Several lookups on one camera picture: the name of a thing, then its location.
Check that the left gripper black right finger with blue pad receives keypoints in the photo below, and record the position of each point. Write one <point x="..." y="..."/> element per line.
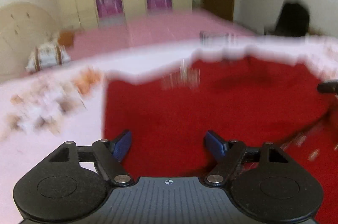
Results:
<point x="263" y="183"/>

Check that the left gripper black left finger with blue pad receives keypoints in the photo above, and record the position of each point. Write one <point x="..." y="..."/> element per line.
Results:
<point x="72" y="182"/>

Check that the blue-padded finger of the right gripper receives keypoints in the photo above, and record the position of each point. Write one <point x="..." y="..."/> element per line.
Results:
<point x="330" y="86"/>

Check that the red knit sweater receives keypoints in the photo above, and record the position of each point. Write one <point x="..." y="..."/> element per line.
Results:
<point x="250" y="100"/>

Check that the black bag on chair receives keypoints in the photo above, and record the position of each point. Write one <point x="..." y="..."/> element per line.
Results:
<point x="293" y="19"/>

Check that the white floral bed sheet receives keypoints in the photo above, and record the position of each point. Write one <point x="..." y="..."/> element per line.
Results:
<point x="41" y="111"/>

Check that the folded dark striped garment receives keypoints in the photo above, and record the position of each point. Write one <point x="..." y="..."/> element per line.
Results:
<point x="211" y="39"/>

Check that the white patterned pillow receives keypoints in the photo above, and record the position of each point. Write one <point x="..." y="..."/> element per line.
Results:
<point x="47" y="55"/>

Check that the orange brown pillow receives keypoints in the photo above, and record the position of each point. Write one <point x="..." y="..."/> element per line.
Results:
<point x="66" y="38"/>

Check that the cream headboard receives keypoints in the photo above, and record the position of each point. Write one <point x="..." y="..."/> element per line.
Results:
<point x="23" y="27"/>

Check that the pink bed cover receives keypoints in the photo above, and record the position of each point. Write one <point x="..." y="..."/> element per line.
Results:
<point x="149" y="30"/>

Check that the purple poster lower left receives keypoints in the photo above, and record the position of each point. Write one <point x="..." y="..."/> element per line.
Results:
<point x="109" y="8"/>

